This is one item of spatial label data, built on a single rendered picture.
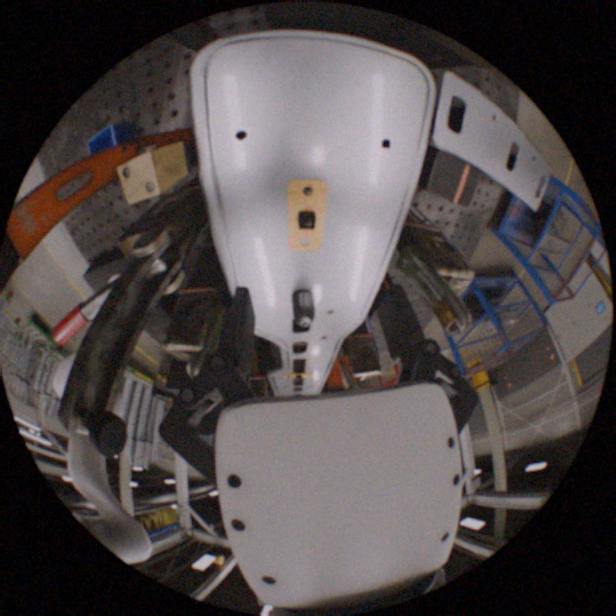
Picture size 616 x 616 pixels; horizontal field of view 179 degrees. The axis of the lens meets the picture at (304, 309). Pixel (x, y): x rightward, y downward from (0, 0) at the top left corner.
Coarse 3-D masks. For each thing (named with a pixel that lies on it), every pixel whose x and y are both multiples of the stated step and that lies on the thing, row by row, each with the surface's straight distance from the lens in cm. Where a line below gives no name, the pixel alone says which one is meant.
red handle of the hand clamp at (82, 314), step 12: (156, 264) 19; (120, 276) 21; (144, 276) 20; (108, 288) 21; (96, 300) 21; (72, 312) 23; (84, 312) 22; (96, 312) 22; (60, 324) 25; (72, 324) 23; (84, 324) 23; (60, 336) 25; (72, 336) 25
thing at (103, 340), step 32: (128, 288) 16; (160, 288) 19; (96, 320) 16; (128, 320) 18; (96, 352) 15; (128, 352) 17; (96, 384) 17; (64, 416) 16; (96, 416) 14; (96, 448) 14
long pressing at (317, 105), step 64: (192, 64) 22; (256, 64) 20; (320, 64) 20; (384, 64) 22; (192, 128) 21; (256, 128) 19; (320, 128) 19; (384, 128) 21; (256, 192) 20; (384, 192) 22; (256, 256) 24; (320, 256) 24; (384, 256) 27; (256, 320) 34; (320, 320) 34; (320, 384) 71
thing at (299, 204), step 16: (288, 192) 20; (320, 192) 20; (288, 208) 20; (304, 208) 21; (320, 208) 21; (288, 224) 21; (304, 224) 21; (320, 224) 22; (288, 240) 22; (320, 240) 23
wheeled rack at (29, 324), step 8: (32, 320) 624; (32, 328) 638; (40, 328) 628; (40, 336) 692; (48, 336) 634; (40, 344) 816; (24, 352) 804; (48, 352) 636; (40, 360) 708; (16, 376) 622
